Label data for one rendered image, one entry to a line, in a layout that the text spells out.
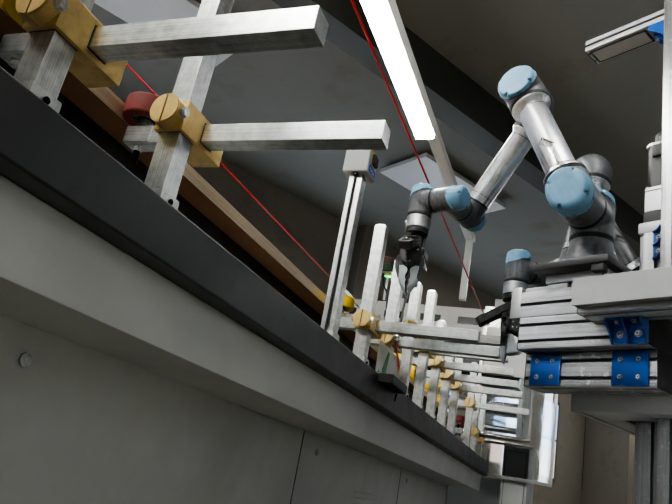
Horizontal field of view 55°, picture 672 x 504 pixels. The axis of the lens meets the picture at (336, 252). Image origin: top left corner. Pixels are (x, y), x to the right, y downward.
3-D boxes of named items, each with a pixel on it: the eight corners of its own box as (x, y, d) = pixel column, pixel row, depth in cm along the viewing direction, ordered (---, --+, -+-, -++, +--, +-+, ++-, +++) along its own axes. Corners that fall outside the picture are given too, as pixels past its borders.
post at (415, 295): (404, 416, 223) (423, 284, 239) (401, 414, 219) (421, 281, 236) (394, 415, 224) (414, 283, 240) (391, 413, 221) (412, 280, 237)
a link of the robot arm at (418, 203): (429, 179, 201) (406, 183, 207) (425, 211, 198) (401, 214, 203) (442, 190, 207) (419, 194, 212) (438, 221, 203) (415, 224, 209)
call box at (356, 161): (374, 185, 174) (378, 160, 177) (366, 173, 168) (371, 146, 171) (349, 185, 177) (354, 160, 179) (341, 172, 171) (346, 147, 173)
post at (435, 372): (432, 434, 266) (447, 321, 282) (430, 433, 263) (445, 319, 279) (424, 433, 267) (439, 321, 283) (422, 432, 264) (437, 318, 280)
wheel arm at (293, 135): (387, 156, 91) (391, 129, 92) (380, 143, 88) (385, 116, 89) (132, 157, 107) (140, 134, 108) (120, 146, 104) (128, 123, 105)
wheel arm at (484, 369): (513, 377, 268) (514, 369, 269) (513, 375, 265) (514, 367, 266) (397, 363, 286) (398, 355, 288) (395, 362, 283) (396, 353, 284)
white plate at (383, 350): (397, 391, 209) (402, 360, 213) (376, 373, 187) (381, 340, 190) (396, 390, 210) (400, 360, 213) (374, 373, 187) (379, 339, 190)
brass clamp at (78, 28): (123, 87, 81) (134, 54, 83) (46, 11, 70) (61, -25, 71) (84, 89, 84) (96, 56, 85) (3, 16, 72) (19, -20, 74)
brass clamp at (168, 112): (222, 168, 104) (229, 140, 106) (177, 121, 92) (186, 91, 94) (189, 168, 106) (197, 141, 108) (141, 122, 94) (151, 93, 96)
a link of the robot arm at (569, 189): (615, 216, 171) (544, 80, 202) (596, 191, 161) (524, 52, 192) (572, 237, 176) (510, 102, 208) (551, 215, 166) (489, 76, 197)
